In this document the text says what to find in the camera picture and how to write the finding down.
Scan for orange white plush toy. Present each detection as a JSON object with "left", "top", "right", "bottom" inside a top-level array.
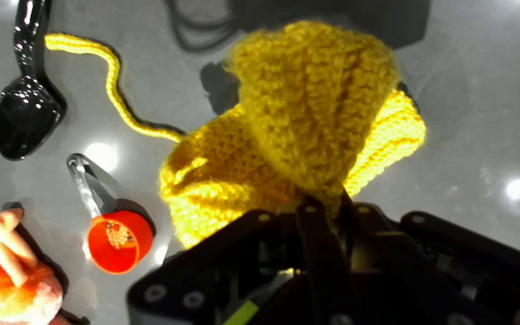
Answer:
[{"left": 0, "top": 207, "right": 64, "bottom": 325}]

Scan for yellow knitted cloth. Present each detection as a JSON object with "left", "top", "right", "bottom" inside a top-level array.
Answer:
[{"left": 44, "top": 21, "right": 425, "bottom": 247}]

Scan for small orange measuring cup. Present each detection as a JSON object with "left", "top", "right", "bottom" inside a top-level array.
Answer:
[{"left": 66, "top": 153, "right": 155, "bottom": 274}]

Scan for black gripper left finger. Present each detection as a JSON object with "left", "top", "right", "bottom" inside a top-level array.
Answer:
[{"left": 126, "top": 209, "right": 299, "bottom": 325}]

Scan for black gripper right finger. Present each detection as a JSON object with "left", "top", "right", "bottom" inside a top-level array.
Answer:
[{"left": 339, "top": 196, "right": 520, "bottom": 325}]

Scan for black plastic spoon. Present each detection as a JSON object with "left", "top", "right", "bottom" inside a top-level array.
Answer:
[{"left": 0, "top": 0, "right": 66, "bottom": 160}]

